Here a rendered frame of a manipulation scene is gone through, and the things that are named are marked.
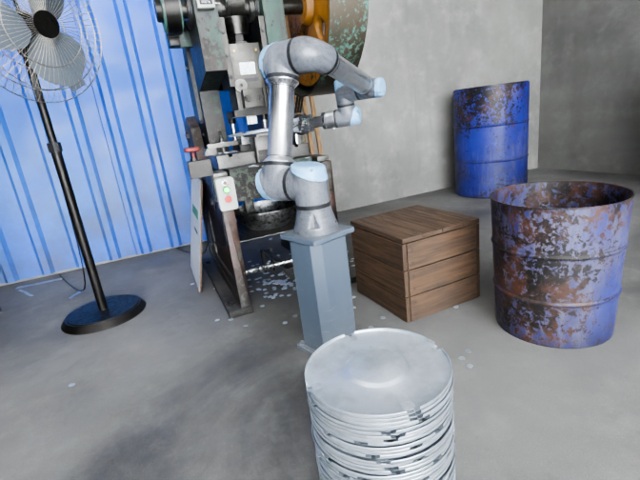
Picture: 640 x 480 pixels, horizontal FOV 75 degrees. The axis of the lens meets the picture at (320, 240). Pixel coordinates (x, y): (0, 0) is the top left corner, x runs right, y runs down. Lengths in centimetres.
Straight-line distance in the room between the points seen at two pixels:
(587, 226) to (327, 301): 82
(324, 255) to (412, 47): 288
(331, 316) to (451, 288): 58
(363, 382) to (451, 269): 101
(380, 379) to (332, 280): 63
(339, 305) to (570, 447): 74
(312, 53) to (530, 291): 104
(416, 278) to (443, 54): 283
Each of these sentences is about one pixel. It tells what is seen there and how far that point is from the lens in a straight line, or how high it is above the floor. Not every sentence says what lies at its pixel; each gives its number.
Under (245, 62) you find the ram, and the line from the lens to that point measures 206.
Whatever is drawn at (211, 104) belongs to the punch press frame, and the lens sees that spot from 227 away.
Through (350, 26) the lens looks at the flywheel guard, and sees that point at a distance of 195.
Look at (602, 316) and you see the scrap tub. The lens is 162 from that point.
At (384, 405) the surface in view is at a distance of 79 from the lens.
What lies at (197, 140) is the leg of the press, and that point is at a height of 77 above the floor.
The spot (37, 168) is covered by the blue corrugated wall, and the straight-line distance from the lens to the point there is 325.
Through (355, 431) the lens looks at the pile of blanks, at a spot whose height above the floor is 30.
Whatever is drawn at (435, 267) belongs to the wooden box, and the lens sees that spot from 170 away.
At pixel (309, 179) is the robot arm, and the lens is 133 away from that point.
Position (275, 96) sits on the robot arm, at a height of 90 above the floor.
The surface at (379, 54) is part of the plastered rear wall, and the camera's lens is 380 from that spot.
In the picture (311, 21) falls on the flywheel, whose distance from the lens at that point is 225.
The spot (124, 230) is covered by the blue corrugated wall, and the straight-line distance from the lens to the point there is 325.
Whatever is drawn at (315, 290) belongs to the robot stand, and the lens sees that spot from 139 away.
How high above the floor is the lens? 83
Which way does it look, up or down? 17 degrees down
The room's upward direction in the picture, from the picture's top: 7 degrees counter-clockwise
